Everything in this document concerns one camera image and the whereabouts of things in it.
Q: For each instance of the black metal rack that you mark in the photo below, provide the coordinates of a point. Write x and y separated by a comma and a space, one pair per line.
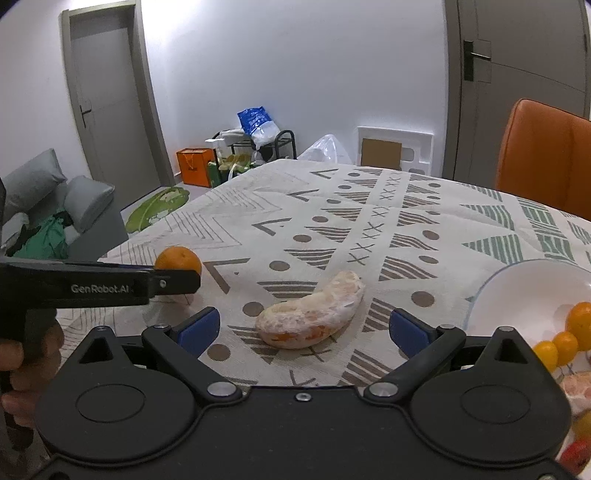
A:
234, 153

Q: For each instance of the white foam packaging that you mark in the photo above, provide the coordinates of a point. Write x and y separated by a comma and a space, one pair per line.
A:
401, 150

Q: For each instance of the clear plastic bag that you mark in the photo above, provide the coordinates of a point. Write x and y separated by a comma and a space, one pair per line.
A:
328, 150

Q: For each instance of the large orange front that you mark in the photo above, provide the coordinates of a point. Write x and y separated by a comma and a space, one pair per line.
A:
578, 321

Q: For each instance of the patterned tablecloth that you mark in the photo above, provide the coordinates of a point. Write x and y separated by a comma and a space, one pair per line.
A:
284, 230

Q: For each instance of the small tangerine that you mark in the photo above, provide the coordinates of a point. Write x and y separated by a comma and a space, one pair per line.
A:
567, 347
548, 354

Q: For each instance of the peeled pomelo segment orange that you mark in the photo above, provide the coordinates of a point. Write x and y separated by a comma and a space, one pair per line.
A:
577, 388

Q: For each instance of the black door handle lock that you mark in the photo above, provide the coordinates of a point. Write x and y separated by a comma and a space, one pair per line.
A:
469, 57

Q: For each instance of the grey sofa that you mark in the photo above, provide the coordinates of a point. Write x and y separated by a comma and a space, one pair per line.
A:
38, 190

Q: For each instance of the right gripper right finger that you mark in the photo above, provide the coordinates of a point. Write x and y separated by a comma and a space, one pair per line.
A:
429, 351

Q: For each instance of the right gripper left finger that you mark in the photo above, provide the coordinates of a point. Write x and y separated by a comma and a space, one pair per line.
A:
175, 351

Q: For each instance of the orange leather chair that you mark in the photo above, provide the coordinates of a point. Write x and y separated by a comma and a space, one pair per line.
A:
545, 157

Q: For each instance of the green leaf floor mat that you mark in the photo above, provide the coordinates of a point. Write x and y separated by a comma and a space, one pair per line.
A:
155, 208

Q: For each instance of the orange gift bag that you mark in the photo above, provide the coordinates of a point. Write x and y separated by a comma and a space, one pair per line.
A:
193, 165

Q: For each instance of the blue white plastic bag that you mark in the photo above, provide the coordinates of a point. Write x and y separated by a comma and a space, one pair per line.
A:
257, 124

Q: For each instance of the large orange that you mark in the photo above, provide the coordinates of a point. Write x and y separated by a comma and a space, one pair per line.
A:
578, 321
178, 258

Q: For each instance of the green cloth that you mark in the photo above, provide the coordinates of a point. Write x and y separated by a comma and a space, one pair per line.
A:
47, 243

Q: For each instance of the grey door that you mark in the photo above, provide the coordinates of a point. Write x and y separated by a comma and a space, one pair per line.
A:
540, 50
112, 100

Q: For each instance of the left hand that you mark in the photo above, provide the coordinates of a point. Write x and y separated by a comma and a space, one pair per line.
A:
28, 379

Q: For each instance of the white ceramic plate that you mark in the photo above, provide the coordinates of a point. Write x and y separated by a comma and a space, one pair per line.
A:
534, 296

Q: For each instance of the dark red plum back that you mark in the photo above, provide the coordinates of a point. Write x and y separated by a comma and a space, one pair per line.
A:
576, 456

